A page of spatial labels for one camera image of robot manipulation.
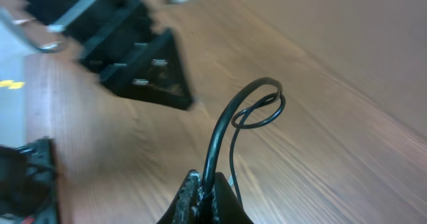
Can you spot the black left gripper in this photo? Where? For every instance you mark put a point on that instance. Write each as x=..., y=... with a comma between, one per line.
x=116, y=37

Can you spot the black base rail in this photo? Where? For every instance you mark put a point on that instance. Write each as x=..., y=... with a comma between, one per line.
x=29, y=191

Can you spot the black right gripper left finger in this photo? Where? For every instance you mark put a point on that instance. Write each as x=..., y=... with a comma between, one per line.
x=183, y=208

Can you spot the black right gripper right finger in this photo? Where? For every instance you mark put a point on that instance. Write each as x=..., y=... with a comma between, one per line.
x=225, y=206

